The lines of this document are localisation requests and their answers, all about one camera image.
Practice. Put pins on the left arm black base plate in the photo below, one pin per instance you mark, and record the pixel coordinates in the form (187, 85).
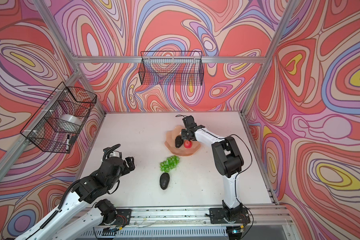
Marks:
(118, 217)

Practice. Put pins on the black marker pen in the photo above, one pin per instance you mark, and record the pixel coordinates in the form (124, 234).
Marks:
(68, 143)

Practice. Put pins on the green fake grape bunch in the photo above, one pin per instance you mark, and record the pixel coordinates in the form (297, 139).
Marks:
(169, 164)

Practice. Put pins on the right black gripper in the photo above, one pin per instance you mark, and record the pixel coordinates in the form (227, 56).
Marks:
(183, 131)

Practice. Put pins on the black wire basket back wall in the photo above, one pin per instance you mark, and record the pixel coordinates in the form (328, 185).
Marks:
(168, 68)

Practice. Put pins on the aluminium front rail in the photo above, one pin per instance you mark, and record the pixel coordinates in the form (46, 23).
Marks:
(194, 216)

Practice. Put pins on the dark fake avocado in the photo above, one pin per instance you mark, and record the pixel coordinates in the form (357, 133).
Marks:
(179, 141)
(164, 181)

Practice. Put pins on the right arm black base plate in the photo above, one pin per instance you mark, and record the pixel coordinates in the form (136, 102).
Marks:
(221, 216)

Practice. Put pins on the silver tape roll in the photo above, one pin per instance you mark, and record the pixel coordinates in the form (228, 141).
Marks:
(71, 119)

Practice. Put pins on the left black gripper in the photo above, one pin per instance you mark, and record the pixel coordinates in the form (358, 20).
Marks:
(131, 165)

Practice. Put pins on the black wire basket left wall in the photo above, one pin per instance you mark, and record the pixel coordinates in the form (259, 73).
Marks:
(49, 134)

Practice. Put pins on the pink faceted fruit bowl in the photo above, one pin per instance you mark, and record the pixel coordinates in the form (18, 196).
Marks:
(182, 151)

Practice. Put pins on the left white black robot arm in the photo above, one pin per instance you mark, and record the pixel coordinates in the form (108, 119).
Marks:
(81, 207)

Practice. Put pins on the black wire basket wall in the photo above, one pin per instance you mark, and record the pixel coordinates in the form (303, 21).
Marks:
(168, 68)
(49, 134)

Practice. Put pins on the red fake apple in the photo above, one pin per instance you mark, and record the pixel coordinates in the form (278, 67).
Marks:
(188, 144)

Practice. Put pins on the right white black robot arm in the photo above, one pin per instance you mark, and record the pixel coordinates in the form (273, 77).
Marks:
(228, 162)

